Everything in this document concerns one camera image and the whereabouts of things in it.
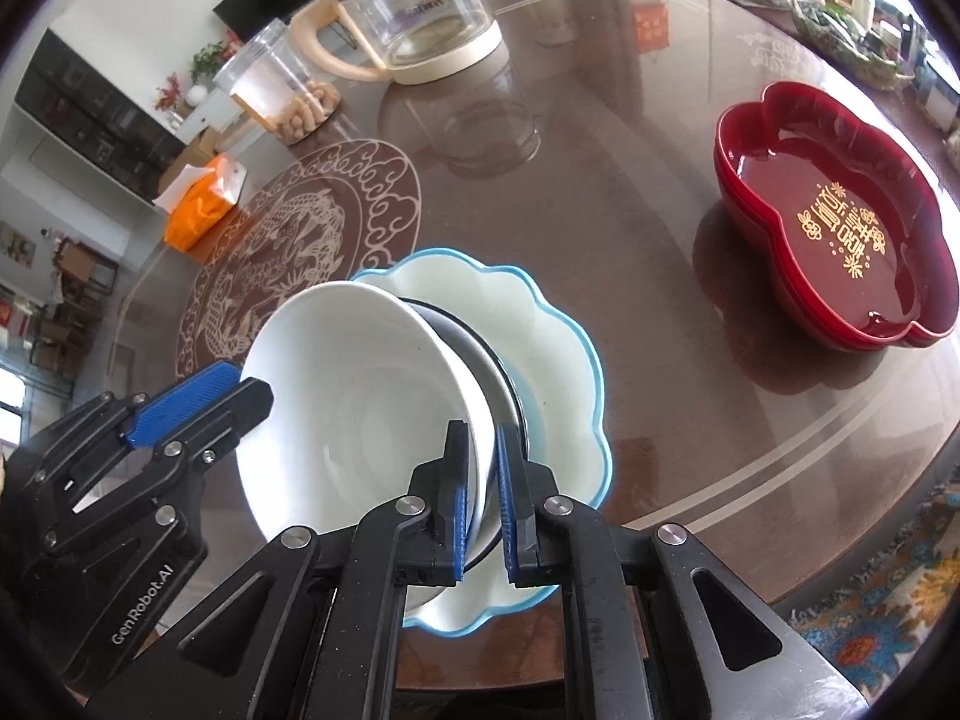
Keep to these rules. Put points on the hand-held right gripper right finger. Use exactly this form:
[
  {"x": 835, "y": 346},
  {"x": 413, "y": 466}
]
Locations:
[{"x": 506, "y": 517}]

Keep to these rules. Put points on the wooden chair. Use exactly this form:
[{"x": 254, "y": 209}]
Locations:
[{"x": 79, "y": 285}]

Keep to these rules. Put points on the red flower-shaped plate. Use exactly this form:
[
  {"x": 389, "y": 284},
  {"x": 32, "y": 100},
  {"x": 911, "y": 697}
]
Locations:
[
  {"x": 840, "y": 187},
  {"x": 757, "y": 229}
]

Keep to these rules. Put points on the black glass cabinet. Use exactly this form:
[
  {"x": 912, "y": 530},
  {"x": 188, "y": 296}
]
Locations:
[{"x": 97, "y": 120}]

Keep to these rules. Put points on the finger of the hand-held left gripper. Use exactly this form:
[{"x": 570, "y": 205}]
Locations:
[
  {"x": 240, "y": 409},
  {"x": 180, "y": 399}
]

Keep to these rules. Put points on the plant with red flowers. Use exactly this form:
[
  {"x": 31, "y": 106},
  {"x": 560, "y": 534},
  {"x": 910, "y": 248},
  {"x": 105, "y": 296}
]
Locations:
[{"x": 187, "y": 75}]

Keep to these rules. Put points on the floral rug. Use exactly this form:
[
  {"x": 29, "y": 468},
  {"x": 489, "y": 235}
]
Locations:
[{"x": 877, "y": 615}]

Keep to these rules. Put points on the white flower plate blue rim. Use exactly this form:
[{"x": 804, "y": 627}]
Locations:
[{"x": 555, "y": 360}]

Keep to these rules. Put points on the green glass basket bowl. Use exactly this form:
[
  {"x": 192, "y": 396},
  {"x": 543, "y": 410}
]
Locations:
[{"x": 855, "y": 45}]

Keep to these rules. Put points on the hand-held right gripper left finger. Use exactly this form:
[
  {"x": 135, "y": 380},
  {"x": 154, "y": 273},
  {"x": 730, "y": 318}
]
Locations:
[{"x": 459, "y": 517}]

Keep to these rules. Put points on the orange tissue pack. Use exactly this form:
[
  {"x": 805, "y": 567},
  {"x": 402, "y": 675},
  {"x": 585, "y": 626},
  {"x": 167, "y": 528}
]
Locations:
[{"x": 199, "y": 206}]

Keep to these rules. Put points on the clear jar with peanuts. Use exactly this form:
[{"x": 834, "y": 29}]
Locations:
[{"x": 277, "y": 82}]

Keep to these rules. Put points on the cardboard box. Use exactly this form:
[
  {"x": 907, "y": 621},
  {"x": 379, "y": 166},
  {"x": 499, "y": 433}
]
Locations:
[{"x": 187, "y": 161}]

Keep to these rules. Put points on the glass kettle cream base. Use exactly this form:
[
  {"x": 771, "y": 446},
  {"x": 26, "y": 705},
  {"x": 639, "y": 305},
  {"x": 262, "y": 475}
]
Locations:
[{"x": 420, "y": 7}]

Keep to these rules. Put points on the white bowl black rim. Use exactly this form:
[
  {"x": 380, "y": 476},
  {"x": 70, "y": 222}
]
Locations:
[{"x": 487, "y": 382}]

